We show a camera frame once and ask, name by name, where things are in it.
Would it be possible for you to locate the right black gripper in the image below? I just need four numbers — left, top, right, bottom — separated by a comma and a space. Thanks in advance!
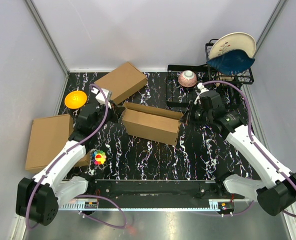
179, 100, 212, 127

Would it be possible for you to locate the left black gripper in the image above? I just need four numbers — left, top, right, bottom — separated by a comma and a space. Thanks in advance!
92, 100, 126, 133

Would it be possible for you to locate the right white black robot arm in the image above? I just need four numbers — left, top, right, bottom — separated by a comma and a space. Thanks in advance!
181, 90, 296, 216

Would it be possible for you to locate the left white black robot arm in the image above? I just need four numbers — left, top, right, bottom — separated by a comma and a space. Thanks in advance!
16, 100, 125, 229

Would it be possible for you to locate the closed cardboard box back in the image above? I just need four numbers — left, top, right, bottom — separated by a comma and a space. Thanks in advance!
95, 62, 147, 104

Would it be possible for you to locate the small cardboard box left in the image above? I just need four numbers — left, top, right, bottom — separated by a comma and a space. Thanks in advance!
74, 152, 90, 167

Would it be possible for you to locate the large cardboard box left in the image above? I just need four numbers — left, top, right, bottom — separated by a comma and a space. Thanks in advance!
25, 114, 74, 174

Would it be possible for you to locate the pink patterned bowl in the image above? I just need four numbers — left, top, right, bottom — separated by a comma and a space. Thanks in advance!
178, 70, 197, 88

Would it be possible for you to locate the orange bowl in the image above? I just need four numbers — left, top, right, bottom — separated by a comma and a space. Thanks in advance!
64, 90, 87, 110

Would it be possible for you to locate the rainbow flower toy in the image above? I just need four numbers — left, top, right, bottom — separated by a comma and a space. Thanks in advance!
92, 150, 107, 165

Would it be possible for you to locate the beige cup in rack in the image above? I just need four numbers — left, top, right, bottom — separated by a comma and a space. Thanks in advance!
214, 77, 231, 88

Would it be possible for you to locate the blue leaf plate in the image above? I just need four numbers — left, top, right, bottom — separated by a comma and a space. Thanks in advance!
206, 49, 255, 76

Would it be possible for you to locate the cream floral plate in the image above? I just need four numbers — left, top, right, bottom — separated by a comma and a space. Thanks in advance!
209, 32, 256, 59

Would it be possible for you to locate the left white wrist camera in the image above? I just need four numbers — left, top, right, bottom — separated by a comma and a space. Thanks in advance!
91, 87, 112, 109

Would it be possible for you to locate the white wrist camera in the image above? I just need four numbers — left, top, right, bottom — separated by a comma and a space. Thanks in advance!
194, 83, 209, 105
91, 87, 112, 109

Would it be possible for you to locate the black wire dish rack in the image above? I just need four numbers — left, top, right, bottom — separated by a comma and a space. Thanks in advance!
166, 38, 254, 109

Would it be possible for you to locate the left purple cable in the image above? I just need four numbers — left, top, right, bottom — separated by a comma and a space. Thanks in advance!
25, 83, 127, 230

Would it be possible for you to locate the purple cable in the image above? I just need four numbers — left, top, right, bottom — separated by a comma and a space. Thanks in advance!
195, 80, 296, 219
25, 83, 127, 230

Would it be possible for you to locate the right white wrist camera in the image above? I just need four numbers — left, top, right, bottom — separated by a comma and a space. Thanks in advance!
194, 83, 209, 105

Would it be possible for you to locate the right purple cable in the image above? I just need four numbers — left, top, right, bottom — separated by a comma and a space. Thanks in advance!
195, 80, 296, 219

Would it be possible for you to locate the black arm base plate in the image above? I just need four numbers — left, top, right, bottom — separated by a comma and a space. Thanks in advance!
75, 179, 244, 201

